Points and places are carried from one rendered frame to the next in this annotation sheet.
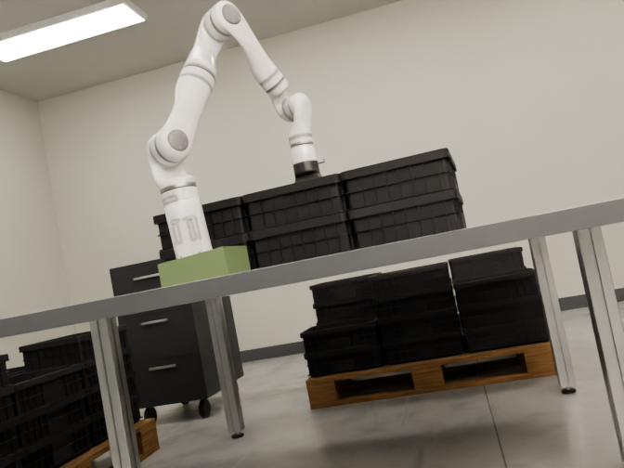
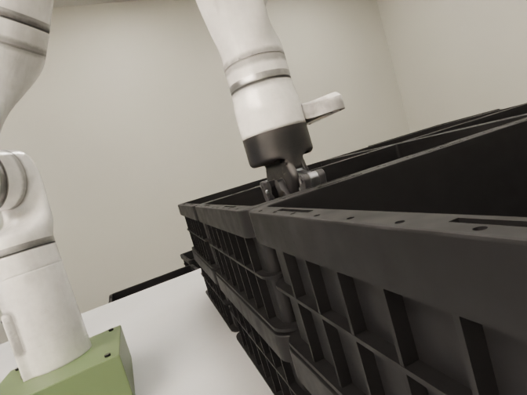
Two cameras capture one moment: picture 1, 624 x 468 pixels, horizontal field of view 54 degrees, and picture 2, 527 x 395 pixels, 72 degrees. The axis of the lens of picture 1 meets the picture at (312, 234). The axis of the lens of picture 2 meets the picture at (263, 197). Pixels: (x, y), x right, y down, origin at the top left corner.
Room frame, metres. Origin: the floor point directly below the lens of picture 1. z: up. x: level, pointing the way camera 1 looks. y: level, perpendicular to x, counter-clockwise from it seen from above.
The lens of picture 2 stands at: (1.52, -0.35, 0.96)
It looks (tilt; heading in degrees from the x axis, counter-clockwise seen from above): 5 degrees down; 56
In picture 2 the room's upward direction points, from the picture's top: 16 degrees counter-clockwise
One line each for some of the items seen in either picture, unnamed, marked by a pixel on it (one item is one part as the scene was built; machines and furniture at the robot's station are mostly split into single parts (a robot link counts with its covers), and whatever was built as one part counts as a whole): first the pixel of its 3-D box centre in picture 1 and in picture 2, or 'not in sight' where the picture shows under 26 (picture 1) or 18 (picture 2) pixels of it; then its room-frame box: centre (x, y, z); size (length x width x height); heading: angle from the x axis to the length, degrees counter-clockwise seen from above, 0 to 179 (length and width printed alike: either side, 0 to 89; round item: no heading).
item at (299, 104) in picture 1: (299, 120); (239, 16); (1.77, -0.03, 1.12); 0.09 x 0.07 x 0.15; 40
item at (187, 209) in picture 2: (223, 213); (276, 183); (1.98, 0.27, 0.92); 0.40 x 0.30 x 0.02; 164
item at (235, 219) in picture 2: (308, 193); (354, 172); (1.90, -0.01, 0.92); 0.40 x 0.30 x 0.02; 164
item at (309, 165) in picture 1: (307, 176); (284, 166); (1.78, -0.02, 0.95); 0.08 x 0.08 x 0.09
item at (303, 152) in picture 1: (305, 154); (281, 102); (1.80, -0.02, 1.02); 0.11 x 0.09 x 0.06; 164
